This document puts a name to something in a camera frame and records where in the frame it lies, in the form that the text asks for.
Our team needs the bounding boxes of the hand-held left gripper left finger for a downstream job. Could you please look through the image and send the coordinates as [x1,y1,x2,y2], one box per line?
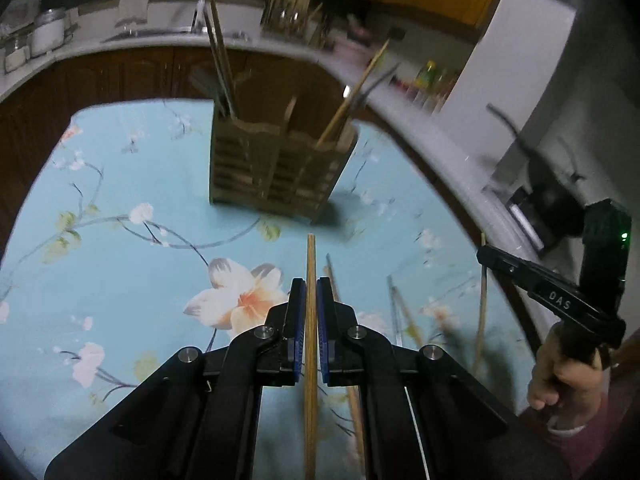
[44,277,307,480]

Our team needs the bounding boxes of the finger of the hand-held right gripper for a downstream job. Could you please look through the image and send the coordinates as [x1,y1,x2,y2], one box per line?
[476,243,546,295]

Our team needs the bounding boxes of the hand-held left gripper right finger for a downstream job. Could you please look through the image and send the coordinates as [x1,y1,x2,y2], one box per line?
[316,276,571,480]

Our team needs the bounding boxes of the brown wooden chopstick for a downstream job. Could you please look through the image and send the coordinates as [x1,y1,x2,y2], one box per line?
[387,275,405,348]
[211,0,237,118]
[391,286,425,347]

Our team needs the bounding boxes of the wooden slatted utensil holder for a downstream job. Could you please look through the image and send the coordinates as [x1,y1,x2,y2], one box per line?
[207,67,360,226]

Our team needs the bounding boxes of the chopsticks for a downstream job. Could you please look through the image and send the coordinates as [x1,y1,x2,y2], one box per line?
[202,5,233,118]

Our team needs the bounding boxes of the person's right forearm pink sleeve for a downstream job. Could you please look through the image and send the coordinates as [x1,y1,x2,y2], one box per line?
[545,350,640,480]

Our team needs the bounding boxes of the person's right hand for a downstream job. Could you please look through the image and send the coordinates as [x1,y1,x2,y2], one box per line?
[527,325,609,428]

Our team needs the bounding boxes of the black gas stove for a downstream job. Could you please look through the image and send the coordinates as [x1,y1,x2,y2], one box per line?
[505,187,586,256]

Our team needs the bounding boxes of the black frying pan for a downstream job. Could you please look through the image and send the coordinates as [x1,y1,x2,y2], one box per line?
[487,103,588,231]

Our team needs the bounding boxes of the grey range hood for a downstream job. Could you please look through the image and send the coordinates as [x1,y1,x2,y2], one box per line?
[515,0,640,221]

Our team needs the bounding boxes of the row of small jars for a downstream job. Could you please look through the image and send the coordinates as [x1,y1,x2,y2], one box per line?
[400,77,456,113]

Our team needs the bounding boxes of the blue floral tablecloth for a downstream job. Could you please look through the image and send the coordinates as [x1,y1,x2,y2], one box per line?
[0,97,531,480]

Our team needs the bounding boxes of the green bottle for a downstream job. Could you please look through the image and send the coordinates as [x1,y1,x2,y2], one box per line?
[415,60,438,91]

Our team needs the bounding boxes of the wooden dish rack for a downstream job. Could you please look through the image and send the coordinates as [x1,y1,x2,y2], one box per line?
[260,0,316,36]

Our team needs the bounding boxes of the steel kitchen sink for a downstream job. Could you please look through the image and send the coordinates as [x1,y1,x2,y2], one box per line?
[102,27,251,43]

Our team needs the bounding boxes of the hanging dish cloth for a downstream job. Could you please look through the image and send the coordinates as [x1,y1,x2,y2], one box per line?
[115,0,151,28]

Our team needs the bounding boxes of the white pot with steel lid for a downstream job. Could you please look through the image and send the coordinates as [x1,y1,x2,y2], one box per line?
[29,9,71,58]

